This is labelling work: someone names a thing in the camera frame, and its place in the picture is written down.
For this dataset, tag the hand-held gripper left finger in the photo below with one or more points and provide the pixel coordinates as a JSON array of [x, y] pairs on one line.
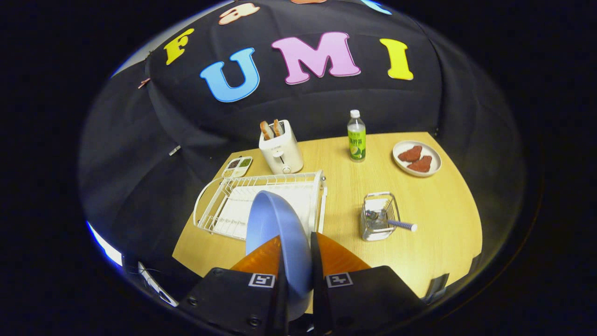
[[283, 298]]

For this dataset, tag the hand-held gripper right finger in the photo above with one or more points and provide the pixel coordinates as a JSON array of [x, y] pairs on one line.
[[318, 289]]

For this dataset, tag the blue plate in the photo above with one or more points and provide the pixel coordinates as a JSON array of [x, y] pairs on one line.
[[280, 219]]

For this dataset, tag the small white plate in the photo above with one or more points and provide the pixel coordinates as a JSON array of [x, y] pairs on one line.
[[431, 151]]

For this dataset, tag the white keyboard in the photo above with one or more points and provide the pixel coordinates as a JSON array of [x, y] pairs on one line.
[[156, 284]]

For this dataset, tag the white divided condiment tray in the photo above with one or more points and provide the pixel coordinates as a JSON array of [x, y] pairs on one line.
[[238, 166]]

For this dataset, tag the white toaster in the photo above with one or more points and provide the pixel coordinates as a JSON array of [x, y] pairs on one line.
[[284, 149]]

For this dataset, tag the green label drink bottle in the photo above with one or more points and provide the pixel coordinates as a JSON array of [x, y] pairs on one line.
[[357, 140]]

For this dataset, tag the red meat piece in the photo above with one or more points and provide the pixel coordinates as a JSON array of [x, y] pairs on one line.
[[410, 153], [420, 164]]

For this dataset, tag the toast slice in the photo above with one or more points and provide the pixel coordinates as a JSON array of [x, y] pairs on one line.
[[278, 127], [267, 130]]

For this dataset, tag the white clip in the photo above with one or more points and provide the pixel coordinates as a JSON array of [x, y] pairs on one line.
[[175, 150]]

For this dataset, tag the computer monitor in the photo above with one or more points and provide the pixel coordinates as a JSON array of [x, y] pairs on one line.
[[106, 246]]

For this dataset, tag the pink clip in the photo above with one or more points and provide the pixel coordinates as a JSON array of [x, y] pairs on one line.
[[144, 83]]

